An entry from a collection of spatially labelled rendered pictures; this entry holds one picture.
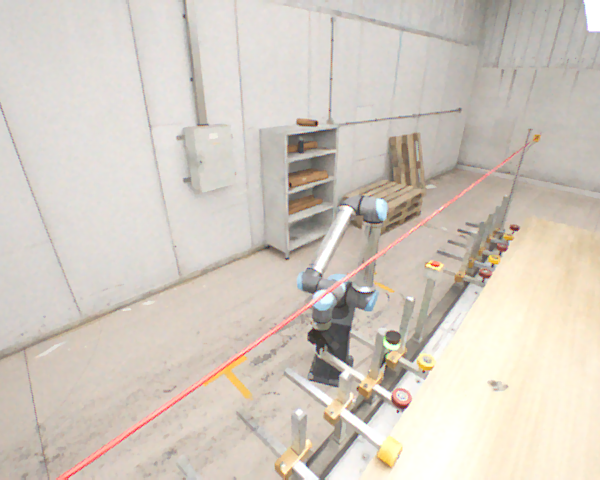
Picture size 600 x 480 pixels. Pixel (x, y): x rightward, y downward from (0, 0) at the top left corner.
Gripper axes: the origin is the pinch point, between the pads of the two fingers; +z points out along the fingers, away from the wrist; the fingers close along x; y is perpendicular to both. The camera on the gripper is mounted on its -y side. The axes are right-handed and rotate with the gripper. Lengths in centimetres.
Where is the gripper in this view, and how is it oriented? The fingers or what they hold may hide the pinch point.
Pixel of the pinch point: (322, 356)
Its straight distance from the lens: 163.9
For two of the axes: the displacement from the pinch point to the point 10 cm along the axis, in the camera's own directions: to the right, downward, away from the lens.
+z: -0.2, 8.8, 4.8
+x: -6.8, 3.4, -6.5
